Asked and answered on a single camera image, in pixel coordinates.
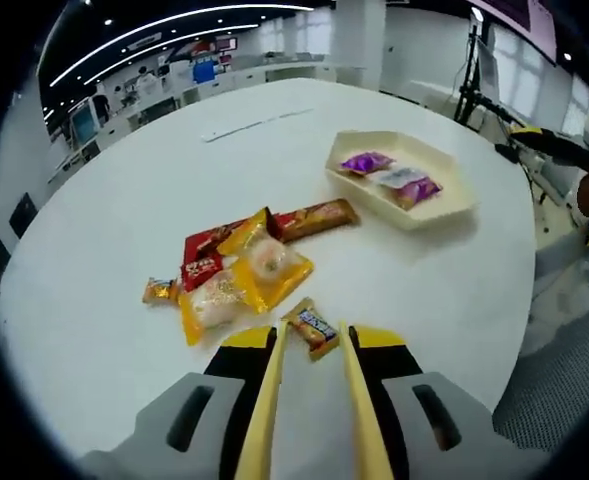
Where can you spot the pink wall screen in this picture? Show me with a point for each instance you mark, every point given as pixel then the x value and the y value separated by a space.
pixel 534 20

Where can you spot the black tripod stand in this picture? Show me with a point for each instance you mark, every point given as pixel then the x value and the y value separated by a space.
pixel 463 107

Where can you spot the yellow white pastry food packet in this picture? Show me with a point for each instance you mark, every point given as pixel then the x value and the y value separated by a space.
pixel 209 300

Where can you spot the brown chocolate bar wrapper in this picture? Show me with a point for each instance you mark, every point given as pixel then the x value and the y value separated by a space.
pixel 324 215

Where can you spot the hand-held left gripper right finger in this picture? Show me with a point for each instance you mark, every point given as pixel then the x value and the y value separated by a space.
pixel 424 430

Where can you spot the purple food packet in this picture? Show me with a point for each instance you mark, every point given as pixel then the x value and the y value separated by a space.
pixel 419 192
pixel 366 162

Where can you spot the light blue screen panel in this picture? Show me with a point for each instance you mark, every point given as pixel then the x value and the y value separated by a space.
pixel 84 125

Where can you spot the small gold food candy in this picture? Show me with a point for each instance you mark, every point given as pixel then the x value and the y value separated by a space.
pixel 314 327
pixel 159 291

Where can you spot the white cabinet row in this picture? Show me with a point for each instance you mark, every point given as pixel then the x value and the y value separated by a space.
pixel 254 75

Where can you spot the yellow round pastry food packet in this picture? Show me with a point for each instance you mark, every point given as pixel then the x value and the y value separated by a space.
pixel 274 260

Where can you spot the red wall display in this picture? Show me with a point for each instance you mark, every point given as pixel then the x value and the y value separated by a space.
pixel 204 47

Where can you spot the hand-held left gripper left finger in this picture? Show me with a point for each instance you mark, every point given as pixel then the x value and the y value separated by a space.
pixel 174 435

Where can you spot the pale yellow food tongs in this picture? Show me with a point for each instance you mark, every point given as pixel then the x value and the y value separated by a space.
pixel 269 390

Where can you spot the cream hexagonal container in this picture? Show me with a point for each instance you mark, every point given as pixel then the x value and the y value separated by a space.
pixel 414 150

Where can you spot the dark red food bar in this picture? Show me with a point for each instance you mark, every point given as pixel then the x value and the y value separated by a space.
pixel 204 237

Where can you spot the small red food packet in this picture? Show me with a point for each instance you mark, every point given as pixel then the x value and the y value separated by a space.
pixel 199 270

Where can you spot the black floor box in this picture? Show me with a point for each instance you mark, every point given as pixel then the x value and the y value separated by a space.
pixel 22 215

